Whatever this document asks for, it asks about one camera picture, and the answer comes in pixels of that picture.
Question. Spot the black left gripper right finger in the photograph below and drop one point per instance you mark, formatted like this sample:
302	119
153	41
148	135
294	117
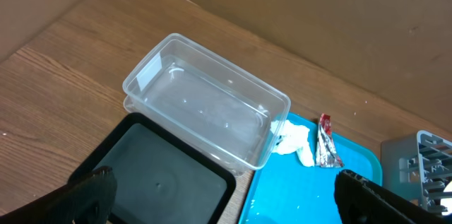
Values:
360	201

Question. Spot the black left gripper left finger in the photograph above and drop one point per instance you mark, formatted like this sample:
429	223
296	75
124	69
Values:
88	199

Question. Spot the red foil wrapper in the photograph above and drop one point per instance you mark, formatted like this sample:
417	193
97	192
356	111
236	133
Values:
326	153

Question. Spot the white tissue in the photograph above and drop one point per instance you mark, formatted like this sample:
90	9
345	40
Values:
293	138

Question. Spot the grey dishwasher rack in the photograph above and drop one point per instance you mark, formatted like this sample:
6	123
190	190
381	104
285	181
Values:
417	168

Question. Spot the black plastic tray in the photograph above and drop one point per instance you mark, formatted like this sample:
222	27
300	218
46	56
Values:
160	178

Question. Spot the teal plastic tray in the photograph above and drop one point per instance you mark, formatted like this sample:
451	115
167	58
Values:
285	191

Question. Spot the clear plastic container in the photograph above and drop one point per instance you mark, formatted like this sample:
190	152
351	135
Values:
215	106

